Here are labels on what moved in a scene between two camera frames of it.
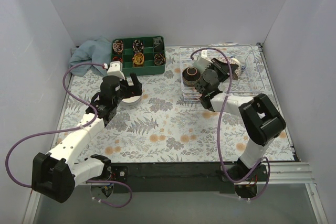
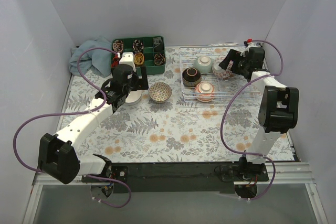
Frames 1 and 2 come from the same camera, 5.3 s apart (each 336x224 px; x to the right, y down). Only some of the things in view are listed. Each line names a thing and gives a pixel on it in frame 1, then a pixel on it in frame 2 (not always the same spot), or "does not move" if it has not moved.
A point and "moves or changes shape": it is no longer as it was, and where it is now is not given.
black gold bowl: [191, 76] does not move
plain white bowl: [132, 100] does not move
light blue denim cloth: [97, 51] does not move
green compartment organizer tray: [139, 56] does not move
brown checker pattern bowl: [236, 74] moves or changes shape
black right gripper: [220, 69] to [237, 63]
